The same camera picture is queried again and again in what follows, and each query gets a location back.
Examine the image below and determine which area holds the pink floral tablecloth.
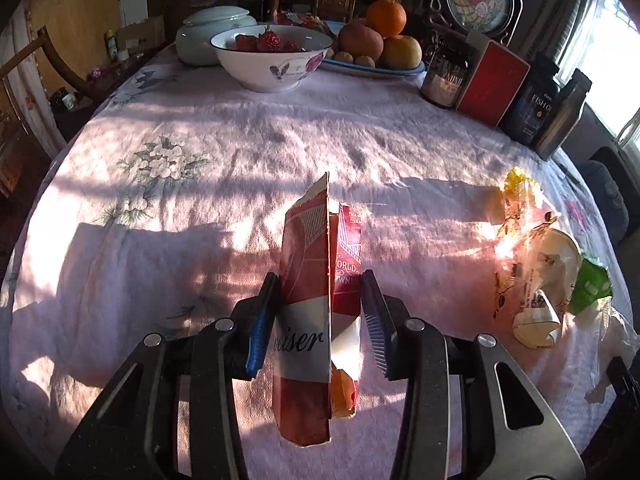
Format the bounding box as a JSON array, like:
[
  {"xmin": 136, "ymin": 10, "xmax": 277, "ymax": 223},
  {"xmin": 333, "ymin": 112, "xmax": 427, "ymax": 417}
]
[{"xmin": 0, "ymin": 42, "xmax": 640, "ymax": 466}]

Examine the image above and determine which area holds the brown supplement bottle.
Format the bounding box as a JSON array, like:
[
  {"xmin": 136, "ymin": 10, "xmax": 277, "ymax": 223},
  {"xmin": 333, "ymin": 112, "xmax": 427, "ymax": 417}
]
[{"xmin": 419, "ymin": 35, "xmax": 477, "ymax": 110}]

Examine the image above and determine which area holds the decorative framed plate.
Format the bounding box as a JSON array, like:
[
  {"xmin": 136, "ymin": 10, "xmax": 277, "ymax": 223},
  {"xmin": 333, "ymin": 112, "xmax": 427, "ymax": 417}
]
[{"xmin": 424, "ymin": 0, "xmax": 524, "ymax": 52}]

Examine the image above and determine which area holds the red apple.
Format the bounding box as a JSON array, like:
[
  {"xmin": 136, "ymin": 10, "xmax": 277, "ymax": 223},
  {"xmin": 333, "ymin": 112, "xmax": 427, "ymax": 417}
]
[{"xmin": 337, "ymin": 22, "xmax": 385, "ymax": 62}]

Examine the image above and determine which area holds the window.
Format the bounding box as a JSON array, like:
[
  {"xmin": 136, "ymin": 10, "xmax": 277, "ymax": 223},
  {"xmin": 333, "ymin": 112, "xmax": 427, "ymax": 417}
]
[{"xmin": 555, "ymin": 0, "xmax": 640, "ymax": 142}]

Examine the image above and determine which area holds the yellow plastic flower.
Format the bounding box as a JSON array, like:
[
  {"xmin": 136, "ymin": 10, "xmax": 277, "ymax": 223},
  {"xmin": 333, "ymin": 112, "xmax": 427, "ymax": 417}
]
[{"xmin": 501, "ymin": 167, "xmax": 544, "ymax": 202}]

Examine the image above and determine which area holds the blue rimmed fruit plate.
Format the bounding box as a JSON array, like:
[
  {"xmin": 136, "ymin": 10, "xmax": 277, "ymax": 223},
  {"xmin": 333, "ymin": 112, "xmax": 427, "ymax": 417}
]
[{"xmin": 320, "ymin": 54, "xmax": 427, "ymax": 80}]

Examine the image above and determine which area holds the red flat box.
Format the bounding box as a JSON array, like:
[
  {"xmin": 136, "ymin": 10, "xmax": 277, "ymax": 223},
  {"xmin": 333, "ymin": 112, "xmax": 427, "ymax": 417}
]
[{"xmin": 455, "ymin": 40, "xmax": 532, "ymax": 127}]

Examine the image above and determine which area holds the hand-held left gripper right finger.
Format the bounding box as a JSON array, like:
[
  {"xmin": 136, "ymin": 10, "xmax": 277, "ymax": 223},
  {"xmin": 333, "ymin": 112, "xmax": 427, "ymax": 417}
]
[{"xmin": 360, "ymin": 269, "xmax": 586, "ymax": 480}]

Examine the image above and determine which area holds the orange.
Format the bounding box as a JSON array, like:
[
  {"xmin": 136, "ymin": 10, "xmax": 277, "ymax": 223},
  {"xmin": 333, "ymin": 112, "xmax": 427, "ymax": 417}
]
[{"xmin": 366, "ymin": 0, "xmax": 407, "ymax": 39}]

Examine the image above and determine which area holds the checked curtain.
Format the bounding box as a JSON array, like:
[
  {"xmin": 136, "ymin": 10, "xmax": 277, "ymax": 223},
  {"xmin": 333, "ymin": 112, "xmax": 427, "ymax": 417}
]
[{"xmin": 520, "ymin": 0, "xmax": 602, "ymax": 77}]

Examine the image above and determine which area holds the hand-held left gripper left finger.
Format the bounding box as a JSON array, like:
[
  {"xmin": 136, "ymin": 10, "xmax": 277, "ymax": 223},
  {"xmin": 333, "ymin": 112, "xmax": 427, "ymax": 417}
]
[{"xmin": 55, "ymin": 271, "xmax": 281, "ymax": 480}]

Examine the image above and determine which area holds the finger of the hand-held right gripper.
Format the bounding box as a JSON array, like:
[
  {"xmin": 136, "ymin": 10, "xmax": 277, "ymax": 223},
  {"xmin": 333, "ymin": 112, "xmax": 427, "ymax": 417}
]
[{"xmin": 605, "ymin": 356, "xmax": 640, "ymax": 413}]

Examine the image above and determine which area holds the crushed white paper cup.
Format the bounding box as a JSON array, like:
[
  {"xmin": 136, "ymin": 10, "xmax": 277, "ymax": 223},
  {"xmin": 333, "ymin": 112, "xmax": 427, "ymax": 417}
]
[{"xmin": 512, "ymin": 229, "xmax": 585, "ymax": 350}]

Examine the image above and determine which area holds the red printed packet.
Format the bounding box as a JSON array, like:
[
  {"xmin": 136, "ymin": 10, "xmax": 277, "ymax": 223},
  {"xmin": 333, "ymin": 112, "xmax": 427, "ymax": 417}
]
[{"xmin": 276, "ymin": 10, "xmax": 327, "ymax": 30}]

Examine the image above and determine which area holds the yellow wooden door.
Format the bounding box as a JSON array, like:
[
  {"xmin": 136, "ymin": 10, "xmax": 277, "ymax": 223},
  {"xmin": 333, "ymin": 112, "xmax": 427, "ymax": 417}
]
[{"xmin": 29, "ymin": 0, "xmax": 124, "ymax": 97}]

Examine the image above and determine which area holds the dark fish oil bottle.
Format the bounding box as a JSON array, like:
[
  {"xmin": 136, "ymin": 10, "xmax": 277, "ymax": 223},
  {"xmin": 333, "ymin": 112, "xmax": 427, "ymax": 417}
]
[{"xmin": 501, "ymin": 52, "xmax": 562, "ymax": 147}]

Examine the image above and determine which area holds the white lidded ceramic pot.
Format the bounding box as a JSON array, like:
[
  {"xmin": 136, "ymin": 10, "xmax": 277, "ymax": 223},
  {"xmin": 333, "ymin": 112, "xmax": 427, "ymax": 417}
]
[{"xmin": 175, "ymin": 6, "xmax": 259, "ymax": 67}]

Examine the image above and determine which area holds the clear printed plastic wrapper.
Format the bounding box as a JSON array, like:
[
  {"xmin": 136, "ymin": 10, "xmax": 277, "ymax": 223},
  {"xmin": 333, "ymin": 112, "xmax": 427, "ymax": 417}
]
[{"xmin": 492, "ymin": 180, "xmax": 563, "ymax": 322}]

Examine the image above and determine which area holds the white floral bowl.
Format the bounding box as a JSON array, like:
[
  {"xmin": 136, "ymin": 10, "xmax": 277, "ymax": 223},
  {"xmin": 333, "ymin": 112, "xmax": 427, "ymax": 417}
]
[{"xmin": 210, "ymin": 25, "xmax": 334, "ymax": 94}]

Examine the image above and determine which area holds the curved wooden chair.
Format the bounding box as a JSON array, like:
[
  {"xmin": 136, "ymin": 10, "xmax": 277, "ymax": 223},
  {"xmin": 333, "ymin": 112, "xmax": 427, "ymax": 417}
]
[{"xmin": 0, "ymin": 25, "xmax": 102, "ymax": 202}]

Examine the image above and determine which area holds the dark tall bottle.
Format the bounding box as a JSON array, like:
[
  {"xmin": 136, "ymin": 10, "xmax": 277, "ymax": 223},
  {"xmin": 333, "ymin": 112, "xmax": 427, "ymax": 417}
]
[{"xmin": 531, "ymin": 68, "xmax": 594, "ymax": 162}]

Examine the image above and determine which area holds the cardboard box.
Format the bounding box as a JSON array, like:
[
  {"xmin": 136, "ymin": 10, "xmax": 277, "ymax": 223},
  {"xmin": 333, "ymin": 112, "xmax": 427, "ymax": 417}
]
[{"xmin": 115, "ymin": 15, "xmax": 166, "ymax": 59}]

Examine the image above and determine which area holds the green packet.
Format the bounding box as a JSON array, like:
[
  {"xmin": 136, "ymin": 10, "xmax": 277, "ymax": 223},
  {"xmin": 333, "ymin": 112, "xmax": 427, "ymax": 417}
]
[{"xmin": 567, "ymin": 256, "xmax": 615, "ymax": 312}]

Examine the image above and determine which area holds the red white cardboard carton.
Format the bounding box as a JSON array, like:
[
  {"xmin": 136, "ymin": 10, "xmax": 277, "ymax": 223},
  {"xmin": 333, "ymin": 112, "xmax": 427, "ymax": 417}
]
[{"xmin": 272, "ymin": 172, "xmax": 363, "ymax": 448}]

